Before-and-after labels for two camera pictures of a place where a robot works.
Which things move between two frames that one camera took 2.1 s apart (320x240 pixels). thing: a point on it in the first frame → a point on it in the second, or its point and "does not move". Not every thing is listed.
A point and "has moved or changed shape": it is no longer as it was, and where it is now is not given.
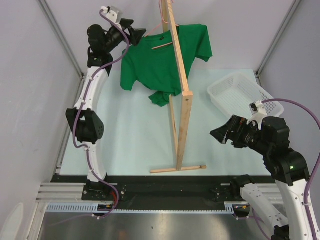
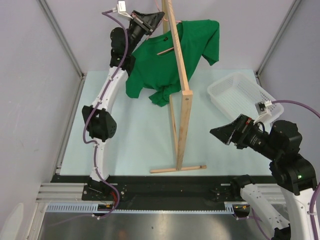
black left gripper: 135,34 → 147,22
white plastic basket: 234,93 does not move
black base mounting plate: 117,190 does not move
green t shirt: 152,64 has moved or changed shape
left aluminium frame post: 44,4 does not move
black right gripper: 236,123 does not move
